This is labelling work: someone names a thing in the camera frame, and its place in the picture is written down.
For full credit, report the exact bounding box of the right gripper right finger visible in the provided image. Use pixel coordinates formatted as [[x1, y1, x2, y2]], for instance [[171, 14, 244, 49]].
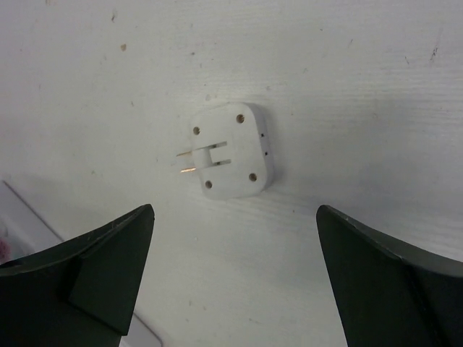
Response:
[[316, 205, 462, 346]]

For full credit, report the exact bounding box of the white plug adapter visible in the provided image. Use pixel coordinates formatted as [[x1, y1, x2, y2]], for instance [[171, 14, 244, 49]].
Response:
[[178, 103, 274, 200]]

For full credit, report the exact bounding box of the white power strip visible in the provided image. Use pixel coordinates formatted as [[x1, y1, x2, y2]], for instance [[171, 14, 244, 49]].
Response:
[[1, 181, 163, 347]]

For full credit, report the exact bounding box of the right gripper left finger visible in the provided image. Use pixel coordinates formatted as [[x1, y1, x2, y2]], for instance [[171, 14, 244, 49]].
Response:
[[1, 204, 155, 346]]

